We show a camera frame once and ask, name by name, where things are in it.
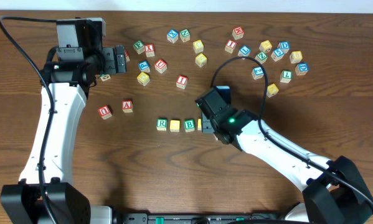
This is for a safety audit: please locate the yellow o block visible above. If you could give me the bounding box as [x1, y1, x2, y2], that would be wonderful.
[197, 118, 202, 131]
[169, 119, 181, 132]

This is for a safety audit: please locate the green B block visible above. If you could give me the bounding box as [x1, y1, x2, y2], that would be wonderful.
[184, 119, 196, 133]

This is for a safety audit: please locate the yellow O block front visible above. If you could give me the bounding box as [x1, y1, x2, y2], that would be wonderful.
[169, 119, 181, 132]

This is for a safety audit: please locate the green R block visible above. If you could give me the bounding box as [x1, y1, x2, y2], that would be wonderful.
[156, 118, 168, 131]

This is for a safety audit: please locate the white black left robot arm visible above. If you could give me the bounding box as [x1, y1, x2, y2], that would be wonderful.
[0, 45, 126, 223]

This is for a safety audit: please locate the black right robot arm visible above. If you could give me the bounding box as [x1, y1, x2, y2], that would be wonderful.
[202, 105, 373, 223]

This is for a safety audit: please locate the red G block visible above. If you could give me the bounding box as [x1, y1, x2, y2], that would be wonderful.
[125, 50, 130, 63]

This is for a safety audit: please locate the green J block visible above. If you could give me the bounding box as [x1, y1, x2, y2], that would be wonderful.
[100, 75, 111, 82]

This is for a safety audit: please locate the green F block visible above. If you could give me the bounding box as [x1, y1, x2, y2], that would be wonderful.
[133, 40, 145, 55]

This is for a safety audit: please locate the blue P block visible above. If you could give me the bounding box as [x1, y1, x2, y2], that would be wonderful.
[138, 60, 150, 73]

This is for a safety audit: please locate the yellow block by P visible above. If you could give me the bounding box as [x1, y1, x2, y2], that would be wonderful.
[137, 72, 150, 86]

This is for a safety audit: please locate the red Y block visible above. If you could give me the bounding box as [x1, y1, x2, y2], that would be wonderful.
[144, 44, 155, 57]

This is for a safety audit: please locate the red A block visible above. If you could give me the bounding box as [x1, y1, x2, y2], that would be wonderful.
[121, 100, 133, 113]

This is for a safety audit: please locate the red U block middle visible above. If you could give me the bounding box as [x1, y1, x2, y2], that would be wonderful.
[154, 59, 168, 73]

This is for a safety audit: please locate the red u block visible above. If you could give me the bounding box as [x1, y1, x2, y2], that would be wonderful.
[154, 59, 168, 73]
[98, 105, 112, 119]

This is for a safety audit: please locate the red U block near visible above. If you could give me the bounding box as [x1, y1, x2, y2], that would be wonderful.
[98, 105, 112, 119]

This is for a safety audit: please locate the yellow K block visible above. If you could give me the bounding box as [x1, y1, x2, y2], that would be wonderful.
[267, 83, 279, 98]

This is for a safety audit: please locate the red I block left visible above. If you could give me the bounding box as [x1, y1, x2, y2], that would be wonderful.
[176, 75, 188, 89]

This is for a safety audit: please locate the red i block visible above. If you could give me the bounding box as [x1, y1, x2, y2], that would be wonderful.
[225, 40, 237, 54]
[176, 75, 188, 89]

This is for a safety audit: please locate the blue 2 block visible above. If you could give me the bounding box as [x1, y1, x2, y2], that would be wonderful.
[252, 67, 264, 80]

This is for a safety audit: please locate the blue X block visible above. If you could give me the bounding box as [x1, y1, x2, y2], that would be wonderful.
[166, 29, 179, 44]

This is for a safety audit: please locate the yellow block lower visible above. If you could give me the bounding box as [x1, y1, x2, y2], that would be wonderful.
[195, 53, 207, 67]

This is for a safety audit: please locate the blue L block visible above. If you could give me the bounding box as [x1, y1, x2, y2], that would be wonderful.
[238, 45, 251, 57]

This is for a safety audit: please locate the green Z block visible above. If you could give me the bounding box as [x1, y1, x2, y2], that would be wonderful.
[255, 52, 268, 64]

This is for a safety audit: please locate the green 7 block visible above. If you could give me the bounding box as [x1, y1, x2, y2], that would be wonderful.
[280, 70, 293, 83]

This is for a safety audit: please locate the red I block right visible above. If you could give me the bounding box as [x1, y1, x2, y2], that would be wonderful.
[225, 40, 237, 54]

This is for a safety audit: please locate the yellow block upper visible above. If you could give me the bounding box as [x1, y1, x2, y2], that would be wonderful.
[192, 40, 204, 54]

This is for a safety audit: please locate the blue 5 block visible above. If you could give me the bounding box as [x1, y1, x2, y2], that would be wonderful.
[271, 48, 285, 62]

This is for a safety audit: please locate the yellow block soccer side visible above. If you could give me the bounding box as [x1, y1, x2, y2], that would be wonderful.
[259, 40, 272, 54]

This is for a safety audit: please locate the blue D block right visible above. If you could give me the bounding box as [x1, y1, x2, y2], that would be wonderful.
[295, 63, 309, 76]

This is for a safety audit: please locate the blue d block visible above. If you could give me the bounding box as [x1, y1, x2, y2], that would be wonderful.
[278, 41, 290, 54]
[295, 63, 309, 76]

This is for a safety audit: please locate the red block top right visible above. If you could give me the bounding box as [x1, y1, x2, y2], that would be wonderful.
[232, 26, 245, 40]

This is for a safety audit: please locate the yellow 8 block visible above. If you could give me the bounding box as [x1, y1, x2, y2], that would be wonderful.
[290, 51, 303, 64]

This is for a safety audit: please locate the blue D block upper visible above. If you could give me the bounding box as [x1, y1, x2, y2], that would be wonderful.
[278, 41, 290, 54]

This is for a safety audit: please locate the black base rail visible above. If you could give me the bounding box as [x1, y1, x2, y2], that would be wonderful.
[112, 213, 296, 224]

